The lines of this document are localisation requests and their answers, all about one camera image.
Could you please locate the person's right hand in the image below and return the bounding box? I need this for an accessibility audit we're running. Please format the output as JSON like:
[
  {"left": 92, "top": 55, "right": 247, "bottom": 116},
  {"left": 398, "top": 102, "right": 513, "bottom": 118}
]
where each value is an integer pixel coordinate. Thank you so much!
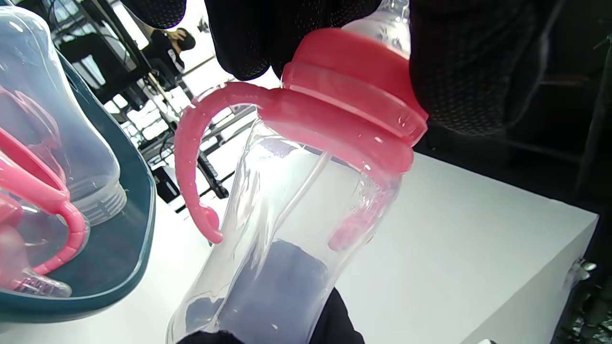
[{"left": 177, "top": 287, "right": 365, "bottom": 344}]

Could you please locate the person's left hand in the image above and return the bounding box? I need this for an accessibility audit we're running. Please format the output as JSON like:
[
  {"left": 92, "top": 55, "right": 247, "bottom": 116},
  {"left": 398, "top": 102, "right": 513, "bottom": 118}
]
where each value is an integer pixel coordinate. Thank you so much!
[{"left": 120, "top": 0, "right": 546, "bottom": 137}]

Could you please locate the baby bottle with pink handles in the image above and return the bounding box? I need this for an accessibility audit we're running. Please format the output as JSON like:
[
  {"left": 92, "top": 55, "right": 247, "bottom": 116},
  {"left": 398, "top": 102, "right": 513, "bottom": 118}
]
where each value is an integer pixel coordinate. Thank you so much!
[
  {"left": 166, "top": 0, "right": 429, "bottom": 344},
  {"left": 0, "top": 7, "right": 128, "bottom": 226}
]

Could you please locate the pink bottle handle ring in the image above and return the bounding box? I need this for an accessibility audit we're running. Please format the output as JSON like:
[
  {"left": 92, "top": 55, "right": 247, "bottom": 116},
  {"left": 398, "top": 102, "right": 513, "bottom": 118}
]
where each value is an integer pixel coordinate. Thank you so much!
[
  {"left": 0, "top": 127, "right": 89, "bottom": 290},
  {"left": 0, "top": 91, "right": 65, "bottom": 192}
]

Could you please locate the teal plastic basin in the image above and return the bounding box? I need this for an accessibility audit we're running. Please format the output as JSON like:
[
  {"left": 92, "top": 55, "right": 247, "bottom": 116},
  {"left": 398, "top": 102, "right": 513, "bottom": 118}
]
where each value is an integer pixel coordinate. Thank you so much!
[{"left": 0, "top": 50, "right": 157, "bottom": 323}]

